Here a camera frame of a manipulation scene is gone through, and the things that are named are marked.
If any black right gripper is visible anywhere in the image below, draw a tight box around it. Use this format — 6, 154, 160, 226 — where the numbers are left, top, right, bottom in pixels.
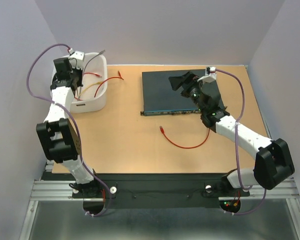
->
169, 70, 209, 114

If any yellow patch cable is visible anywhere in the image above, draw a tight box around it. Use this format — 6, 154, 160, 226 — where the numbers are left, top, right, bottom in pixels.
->
78, 80, 104, 97

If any red patch cable long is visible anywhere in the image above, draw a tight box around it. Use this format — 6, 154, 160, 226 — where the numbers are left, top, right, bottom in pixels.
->
94, 70, 125, 97

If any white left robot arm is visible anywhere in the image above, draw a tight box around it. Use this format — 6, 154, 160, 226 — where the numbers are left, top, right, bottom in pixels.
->
36, 57, 101, 198

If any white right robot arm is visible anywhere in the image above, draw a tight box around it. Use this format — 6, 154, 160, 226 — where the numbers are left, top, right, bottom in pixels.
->
168, 67, 295, 195

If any white plastic basket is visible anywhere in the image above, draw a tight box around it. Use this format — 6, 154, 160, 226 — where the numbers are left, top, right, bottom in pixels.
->
50, 52, 108, 114

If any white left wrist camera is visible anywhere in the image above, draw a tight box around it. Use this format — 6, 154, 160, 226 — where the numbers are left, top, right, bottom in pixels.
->
68, 48, 85, 71

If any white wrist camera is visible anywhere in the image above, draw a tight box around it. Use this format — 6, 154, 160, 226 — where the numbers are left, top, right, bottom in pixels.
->
68, 48, 85, 71
197, 66, 217, 84

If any grey cable in basket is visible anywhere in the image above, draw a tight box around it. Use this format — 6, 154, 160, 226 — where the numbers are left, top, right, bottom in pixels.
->
76, 49, 107, 101

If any dark blue network switch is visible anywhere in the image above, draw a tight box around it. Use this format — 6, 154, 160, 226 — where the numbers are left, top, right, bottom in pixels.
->
140, 68, 210, 117

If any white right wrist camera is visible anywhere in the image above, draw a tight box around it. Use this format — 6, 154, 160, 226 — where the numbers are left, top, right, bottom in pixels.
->
197, 66, 217, 84

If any red patch cable looped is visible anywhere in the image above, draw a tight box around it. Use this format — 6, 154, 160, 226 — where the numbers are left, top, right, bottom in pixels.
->
158, 124, 211, 150

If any aluminium frame rail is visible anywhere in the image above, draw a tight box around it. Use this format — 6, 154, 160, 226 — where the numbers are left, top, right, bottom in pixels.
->
30, 178, 300, 201

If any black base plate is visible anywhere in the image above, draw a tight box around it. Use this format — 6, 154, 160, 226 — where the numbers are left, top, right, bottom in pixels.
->
40, 172, 264, 215

